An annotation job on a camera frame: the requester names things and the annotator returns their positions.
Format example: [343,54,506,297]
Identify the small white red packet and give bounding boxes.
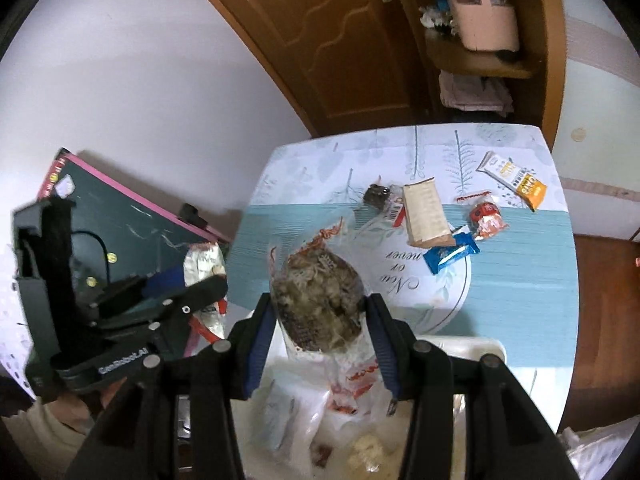
[385,195,408,228]

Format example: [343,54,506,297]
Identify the red silver snack packet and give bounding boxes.
[182,242,228,341]

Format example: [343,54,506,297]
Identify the person's left forearm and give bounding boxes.
[22,377,132,443]

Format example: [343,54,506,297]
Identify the wooden corner shelf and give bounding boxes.
[385,0,568,151]

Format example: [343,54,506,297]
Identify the small dark snack packet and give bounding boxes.
[364,184,393,208]

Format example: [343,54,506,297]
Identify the leaf printed teal tablecloth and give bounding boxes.
[227,124,583,436]

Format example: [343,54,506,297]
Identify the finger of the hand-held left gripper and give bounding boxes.
[97,275,230,332]
[90,266,188,313]

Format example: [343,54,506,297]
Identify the small toy figures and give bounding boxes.
[419,0,458,36]

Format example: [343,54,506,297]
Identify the brown wooden door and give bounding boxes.
[172,0,441,138]

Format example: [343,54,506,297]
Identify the white dotted board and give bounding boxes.
[0,280,36,386]

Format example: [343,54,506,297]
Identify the green chalkboard with pink frame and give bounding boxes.
[37,147,233,356]

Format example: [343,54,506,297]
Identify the pale green wardrobe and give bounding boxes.
[550,0,640,246]

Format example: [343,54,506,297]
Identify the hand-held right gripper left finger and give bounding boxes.
[65,292,278,480]

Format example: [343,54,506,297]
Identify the tan wafer packet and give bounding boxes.
[402,177,453,250]

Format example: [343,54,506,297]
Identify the folded pink towels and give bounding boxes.
[439,71,515,113]

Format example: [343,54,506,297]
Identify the white orange oat bar packet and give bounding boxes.
[476,151,548,212]

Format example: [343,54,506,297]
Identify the white checked cloth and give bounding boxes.
[557,417,636,480]

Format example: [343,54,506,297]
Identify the pink plastic basket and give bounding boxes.
[447,0,520,53]

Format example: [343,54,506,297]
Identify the blue white snack packet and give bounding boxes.
[423,226,481,275]

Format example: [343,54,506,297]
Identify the white plastic tray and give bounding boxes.
[240,336,508,480]

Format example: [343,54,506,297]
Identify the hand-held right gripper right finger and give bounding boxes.
[364,294,571,480]

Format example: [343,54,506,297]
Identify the black chalkboard clip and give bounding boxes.
[180,203,208,228]

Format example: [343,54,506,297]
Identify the clear packet with floss bun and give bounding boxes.
[269,217,396,416]

